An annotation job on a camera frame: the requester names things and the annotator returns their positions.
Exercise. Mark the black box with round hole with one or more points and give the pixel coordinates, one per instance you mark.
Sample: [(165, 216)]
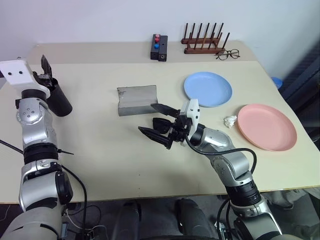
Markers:
[(163, 51)]

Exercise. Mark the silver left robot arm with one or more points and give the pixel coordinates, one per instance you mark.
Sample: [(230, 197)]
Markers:
[(35, 130)]

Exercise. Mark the blue plate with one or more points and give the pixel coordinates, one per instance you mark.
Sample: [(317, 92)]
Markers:
[(208, 88)]

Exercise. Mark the white crumpled tissue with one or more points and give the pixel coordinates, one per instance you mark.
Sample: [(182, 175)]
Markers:
[(230, 121)]

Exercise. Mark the blue marker cap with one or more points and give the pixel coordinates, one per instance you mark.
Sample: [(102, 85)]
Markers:
[(156, 46)]

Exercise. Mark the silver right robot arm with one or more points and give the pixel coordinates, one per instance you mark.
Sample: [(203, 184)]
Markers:
[(217, 140)]

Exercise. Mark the blue round lid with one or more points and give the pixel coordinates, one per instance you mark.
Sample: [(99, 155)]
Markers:
[(277, 83)]

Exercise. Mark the dark rounded shape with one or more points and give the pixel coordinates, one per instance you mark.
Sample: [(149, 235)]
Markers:
[(191, 217)]

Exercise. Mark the black box with coloured caps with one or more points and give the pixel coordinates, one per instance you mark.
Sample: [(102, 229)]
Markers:
[(155, 53)]

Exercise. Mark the black sunglasses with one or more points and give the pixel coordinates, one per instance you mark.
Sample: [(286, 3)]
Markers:
[(161, 125)]

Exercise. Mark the black ribbed panel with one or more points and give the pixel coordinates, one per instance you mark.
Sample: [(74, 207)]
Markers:
[(306, 82)]

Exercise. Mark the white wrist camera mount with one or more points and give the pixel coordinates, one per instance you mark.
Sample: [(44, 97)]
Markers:
[(193, 112), (16, 75)]

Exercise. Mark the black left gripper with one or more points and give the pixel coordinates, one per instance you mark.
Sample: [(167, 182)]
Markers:
[(45, 79)]

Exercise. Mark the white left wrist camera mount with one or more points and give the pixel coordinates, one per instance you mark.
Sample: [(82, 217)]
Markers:
[(16, 75)]

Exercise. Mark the pink plate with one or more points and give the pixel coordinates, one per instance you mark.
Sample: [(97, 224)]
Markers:
[(266, 127)]

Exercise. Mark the grey folded cloth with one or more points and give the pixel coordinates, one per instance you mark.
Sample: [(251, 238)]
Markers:
[(136, 100)]

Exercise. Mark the black-framed clear eyeglasses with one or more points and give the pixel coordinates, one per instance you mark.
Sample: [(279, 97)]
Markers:
[(221, 55)]

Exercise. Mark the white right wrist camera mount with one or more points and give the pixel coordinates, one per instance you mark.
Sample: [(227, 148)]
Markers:
[(193, 112)]

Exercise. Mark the black cylindrical cup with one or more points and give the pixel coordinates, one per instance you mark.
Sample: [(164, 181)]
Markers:
[(59, 101)]

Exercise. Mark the brown wooden plate rack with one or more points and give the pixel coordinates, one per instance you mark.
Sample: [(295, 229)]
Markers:
[(203, 50)]

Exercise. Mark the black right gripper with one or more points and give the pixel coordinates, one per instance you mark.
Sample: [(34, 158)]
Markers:
[(180, 130)]

